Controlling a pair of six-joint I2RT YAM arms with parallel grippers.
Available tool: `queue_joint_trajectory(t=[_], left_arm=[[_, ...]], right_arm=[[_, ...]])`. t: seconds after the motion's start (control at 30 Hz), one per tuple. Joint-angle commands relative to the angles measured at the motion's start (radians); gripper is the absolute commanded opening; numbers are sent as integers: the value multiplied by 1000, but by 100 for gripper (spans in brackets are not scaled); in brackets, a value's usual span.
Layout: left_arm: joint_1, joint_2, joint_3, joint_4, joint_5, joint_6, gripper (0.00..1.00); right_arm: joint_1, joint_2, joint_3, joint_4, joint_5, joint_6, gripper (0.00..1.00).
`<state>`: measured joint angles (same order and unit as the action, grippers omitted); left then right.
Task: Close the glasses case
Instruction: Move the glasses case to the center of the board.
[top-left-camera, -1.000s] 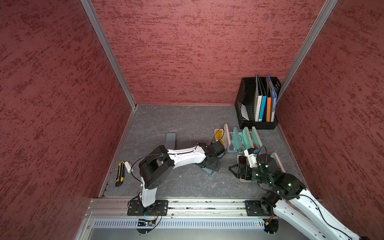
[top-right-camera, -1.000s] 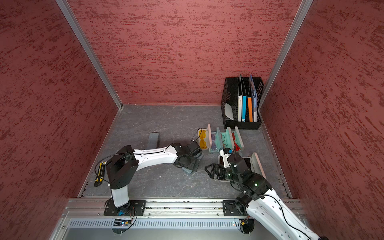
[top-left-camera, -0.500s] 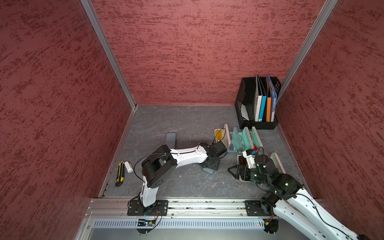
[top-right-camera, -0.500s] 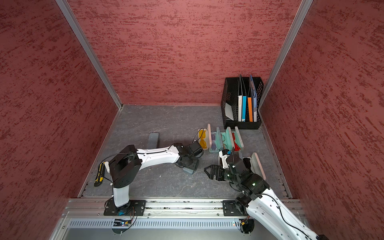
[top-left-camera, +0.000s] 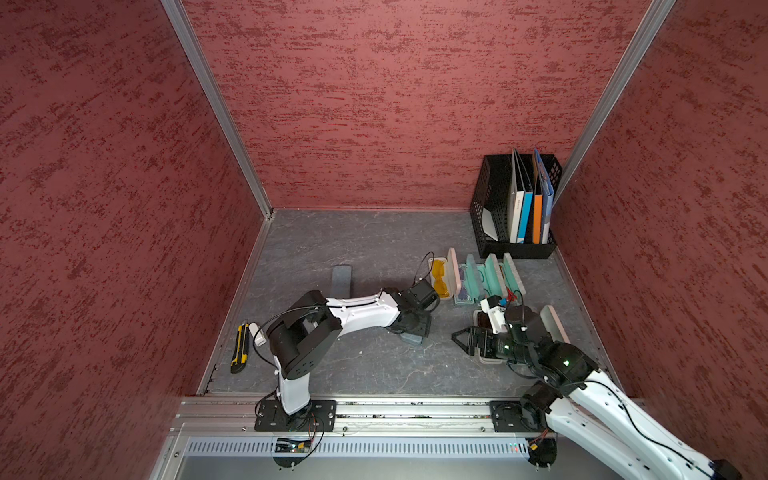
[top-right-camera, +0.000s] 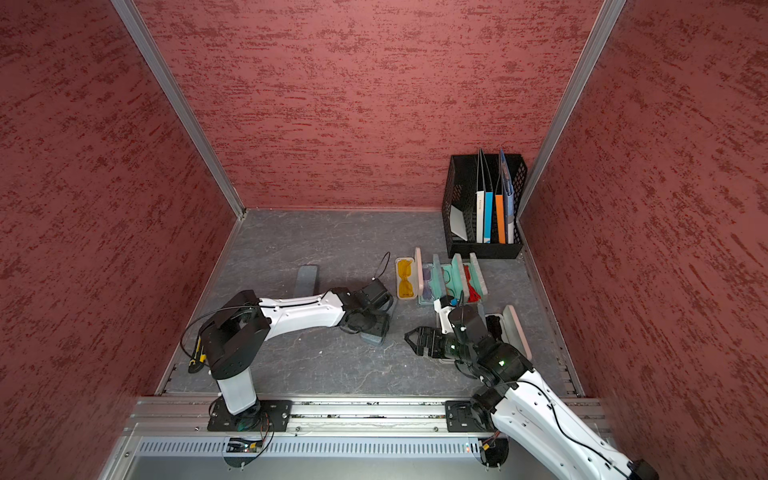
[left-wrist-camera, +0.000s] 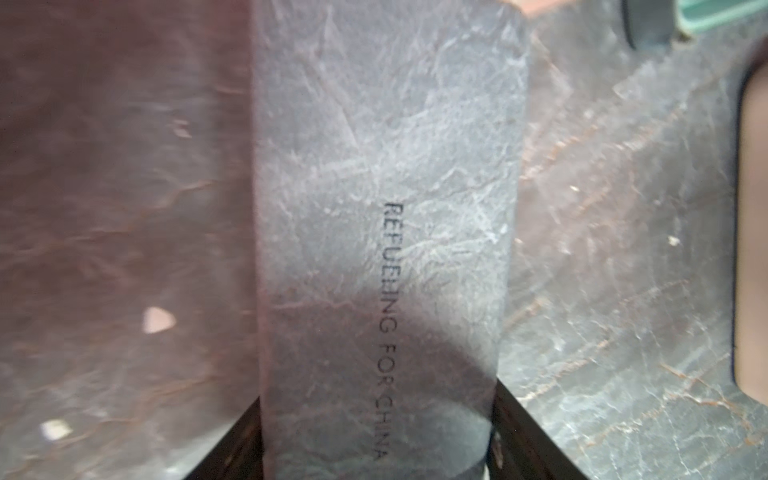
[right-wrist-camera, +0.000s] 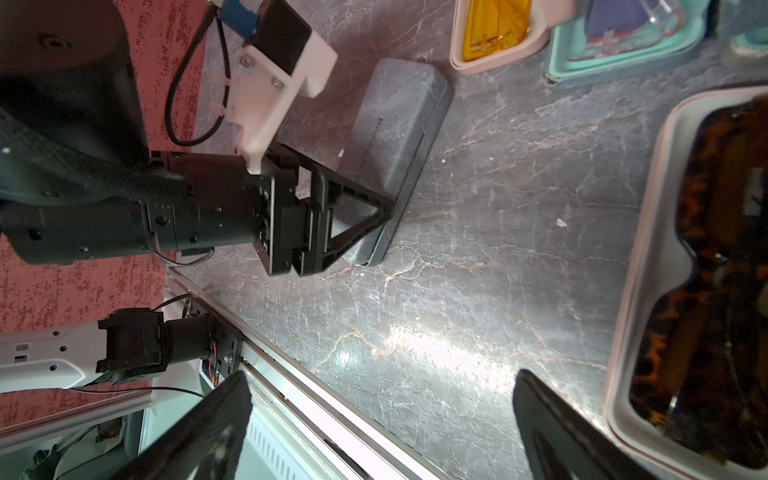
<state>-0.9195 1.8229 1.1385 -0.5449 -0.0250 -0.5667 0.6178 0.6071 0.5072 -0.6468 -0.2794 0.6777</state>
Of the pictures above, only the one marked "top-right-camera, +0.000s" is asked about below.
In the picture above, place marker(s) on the aluminium corner post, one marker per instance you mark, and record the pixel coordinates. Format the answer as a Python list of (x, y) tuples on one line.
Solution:
[(603, 26), (141, 36)]

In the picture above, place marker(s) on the grey case with purple glasses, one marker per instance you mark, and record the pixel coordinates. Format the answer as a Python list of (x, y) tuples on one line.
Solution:
[(433, 285)]

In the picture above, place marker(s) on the case with red lining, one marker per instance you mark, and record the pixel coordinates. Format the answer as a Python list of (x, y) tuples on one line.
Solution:
[(475, 280)]

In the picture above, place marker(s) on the aluminium corner post right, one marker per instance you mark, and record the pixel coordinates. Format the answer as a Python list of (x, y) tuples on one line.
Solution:
[(603, 26)]

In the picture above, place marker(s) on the case with clear yellow glasses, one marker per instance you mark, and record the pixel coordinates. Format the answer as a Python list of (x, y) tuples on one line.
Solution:
[(513, 333)]

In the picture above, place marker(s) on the blue book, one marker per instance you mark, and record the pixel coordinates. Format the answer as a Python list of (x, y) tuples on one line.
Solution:
[(507, 190)]

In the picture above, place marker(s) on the black mesh file holder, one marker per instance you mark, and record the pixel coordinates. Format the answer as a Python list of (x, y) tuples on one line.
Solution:
[(459, 212)]

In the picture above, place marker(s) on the orange book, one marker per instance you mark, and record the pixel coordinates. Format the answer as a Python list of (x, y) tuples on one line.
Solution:
[(499, 211)]

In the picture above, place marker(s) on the pink case with tortoise sunglasses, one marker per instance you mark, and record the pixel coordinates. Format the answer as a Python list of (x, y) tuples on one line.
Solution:
[(479, 328)]

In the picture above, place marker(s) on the cyan book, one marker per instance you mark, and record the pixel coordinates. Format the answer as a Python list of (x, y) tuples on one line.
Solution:
[(488, 202)]

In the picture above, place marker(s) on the aluminium front rail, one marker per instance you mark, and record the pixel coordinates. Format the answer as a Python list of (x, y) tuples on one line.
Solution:
[(176, 426)]

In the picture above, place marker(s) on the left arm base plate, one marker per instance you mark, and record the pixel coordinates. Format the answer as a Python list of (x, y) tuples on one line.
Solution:
[(266, 416)]

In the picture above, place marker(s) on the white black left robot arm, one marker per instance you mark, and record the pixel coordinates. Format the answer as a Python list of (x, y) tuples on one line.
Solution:
[(229, 338)]

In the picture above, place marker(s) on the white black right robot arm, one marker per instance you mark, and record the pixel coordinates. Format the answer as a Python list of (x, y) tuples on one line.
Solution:
[(514, 401)]

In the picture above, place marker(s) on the yellow black utility knife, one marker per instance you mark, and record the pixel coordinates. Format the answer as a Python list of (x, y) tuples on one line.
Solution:
[(198, 359)]

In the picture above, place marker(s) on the pink case with yellow glasses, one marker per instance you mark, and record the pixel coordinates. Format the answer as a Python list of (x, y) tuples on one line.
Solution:
[(410, 277)]

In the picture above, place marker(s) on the aluminium corner post left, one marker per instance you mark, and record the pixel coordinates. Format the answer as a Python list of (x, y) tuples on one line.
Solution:
[(141, 36)]

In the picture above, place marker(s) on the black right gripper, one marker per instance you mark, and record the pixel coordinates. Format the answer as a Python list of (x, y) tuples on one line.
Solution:
[(434, 336)]

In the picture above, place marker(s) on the grey case with black glasses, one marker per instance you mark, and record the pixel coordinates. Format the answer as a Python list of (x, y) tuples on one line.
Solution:
[(377, 332)]

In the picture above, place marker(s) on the white book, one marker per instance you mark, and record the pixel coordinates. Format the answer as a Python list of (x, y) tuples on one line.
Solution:
[(479, 197)]

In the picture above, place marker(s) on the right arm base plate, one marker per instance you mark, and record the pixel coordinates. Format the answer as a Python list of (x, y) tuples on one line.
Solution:
[(464, 416)]

